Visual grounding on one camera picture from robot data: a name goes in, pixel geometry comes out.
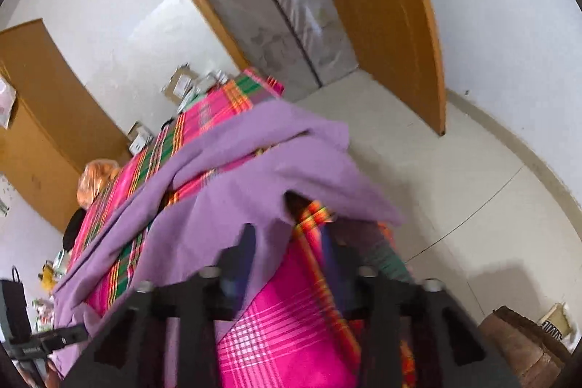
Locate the beige printed item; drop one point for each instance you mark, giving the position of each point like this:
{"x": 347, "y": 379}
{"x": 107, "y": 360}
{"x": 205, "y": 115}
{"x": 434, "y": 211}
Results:
{"x": 554, "y": 322}

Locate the white pink plastic bag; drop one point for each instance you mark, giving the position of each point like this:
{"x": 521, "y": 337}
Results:
{"x": 5, "y": 104}

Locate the bag of oranges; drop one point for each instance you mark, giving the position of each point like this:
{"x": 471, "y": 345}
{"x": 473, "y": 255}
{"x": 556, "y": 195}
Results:
{"x": 95, "y": 183}

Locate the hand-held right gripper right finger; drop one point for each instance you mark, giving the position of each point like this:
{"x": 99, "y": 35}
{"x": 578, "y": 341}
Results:
{"x": 332, "y": 260}

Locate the plastic-wrapped mattress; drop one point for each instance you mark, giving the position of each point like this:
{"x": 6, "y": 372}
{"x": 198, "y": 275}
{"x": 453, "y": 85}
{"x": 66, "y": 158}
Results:
{"x": 273, "y": 6}

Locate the yellow paper bag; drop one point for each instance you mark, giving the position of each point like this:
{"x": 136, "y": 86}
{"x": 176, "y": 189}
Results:
{"x": 47, "y": 276}

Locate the white cardboard box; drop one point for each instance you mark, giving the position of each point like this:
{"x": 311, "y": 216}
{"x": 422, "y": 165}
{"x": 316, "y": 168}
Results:
{"x": 140, "y": 138}

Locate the pile of green packages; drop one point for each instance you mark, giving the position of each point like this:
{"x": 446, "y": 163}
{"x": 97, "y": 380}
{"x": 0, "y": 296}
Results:
{"x": 211, "y": 82}

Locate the brown plush item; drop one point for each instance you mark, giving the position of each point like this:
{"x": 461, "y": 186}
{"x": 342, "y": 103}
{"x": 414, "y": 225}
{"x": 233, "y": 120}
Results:
{"x": 518, "y": 347}

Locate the pink green plaid cloth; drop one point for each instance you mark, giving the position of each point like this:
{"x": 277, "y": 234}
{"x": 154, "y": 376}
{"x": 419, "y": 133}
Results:
{"x": 282, "y": 324}

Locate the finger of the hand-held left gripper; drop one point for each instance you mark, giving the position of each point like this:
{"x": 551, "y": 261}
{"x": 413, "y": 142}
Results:
{"x": 63, "y": 338}

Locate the black cloth item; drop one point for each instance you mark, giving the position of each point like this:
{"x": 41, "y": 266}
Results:
{"x": 72, "y": 231}

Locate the purple fleece garment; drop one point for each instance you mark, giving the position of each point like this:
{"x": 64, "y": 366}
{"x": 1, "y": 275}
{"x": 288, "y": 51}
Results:
{"x": 273, "y": 151}

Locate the wooden wardrobe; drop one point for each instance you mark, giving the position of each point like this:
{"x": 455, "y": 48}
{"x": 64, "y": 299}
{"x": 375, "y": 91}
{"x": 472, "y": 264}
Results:
{"x": 50, "y": 120}

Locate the brown cardboard box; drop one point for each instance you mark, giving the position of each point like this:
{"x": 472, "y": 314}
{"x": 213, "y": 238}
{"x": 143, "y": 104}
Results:
{"x": 179, "y": 83}

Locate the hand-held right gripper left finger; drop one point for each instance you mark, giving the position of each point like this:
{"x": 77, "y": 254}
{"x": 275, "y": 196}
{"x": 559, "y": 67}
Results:
{"x": 248, "y": 247}

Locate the wooden door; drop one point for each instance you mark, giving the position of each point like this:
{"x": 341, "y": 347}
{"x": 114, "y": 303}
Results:
{"x": 386, "y": 29}

